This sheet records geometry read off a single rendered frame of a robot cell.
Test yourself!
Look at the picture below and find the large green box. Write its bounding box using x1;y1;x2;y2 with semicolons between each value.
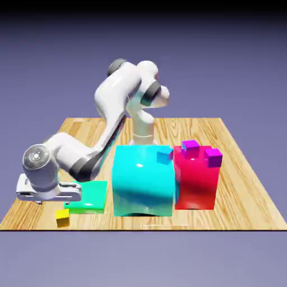
64;180;109;214

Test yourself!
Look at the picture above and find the small blue cube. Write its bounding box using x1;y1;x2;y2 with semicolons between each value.
156;146;174;166

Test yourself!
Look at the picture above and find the large cyan box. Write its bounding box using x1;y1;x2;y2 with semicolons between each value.
111;145;177;217

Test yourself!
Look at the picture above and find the small yellow cube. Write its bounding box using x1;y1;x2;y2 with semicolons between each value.
55;209;71;228

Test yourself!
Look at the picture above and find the large red box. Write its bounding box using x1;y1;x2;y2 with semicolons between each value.
173;145;220;211

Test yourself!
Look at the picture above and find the small magenta cube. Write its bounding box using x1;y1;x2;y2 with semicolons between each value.
203;147;224;168
180;140;201;159

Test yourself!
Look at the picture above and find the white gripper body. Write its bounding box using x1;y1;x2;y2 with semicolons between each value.
16;173;83;202

